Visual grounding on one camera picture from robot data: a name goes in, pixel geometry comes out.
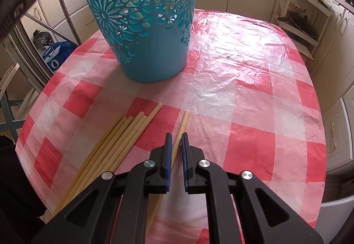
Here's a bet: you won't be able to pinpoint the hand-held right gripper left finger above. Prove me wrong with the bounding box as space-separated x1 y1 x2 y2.
32 133 173 244

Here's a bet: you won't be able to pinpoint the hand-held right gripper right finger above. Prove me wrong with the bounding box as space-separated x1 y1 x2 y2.
181 132 324 244

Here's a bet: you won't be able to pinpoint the single bamboo chopstick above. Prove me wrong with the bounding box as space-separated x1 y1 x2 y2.
144 110 191 233

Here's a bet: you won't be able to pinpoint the pile of bamboo chopsticks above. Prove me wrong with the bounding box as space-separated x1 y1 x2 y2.
52 103 163 217

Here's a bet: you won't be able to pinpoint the teal perforated plastic basket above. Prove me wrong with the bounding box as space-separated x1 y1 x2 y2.
72 0 200 83

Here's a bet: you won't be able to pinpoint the blue printed bag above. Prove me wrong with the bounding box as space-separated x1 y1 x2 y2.
41 41 76 73

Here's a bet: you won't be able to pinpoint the red white checked tablecloth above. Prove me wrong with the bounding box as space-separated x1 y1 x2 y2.
15 8 327 244

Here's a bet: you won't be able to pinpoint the white appliance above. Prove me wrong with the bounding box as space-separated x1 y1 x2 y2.
319 173 354 244

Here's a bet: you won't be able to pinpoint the cream cabinets with drawers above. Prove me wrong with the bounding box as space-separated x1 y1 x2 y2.
312 0 354 175

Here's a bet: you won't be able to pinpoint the black frying pan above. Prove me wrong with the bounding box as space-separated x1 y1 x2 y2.
277 10 318 38

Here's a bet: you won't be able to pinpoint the white shelf rack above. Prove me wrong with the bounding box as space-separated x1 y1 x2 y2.
272 0 332 60

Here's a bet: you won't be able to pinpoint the chrome chair frame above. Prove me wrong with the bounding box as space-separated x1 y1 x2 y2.
0 0 82 89

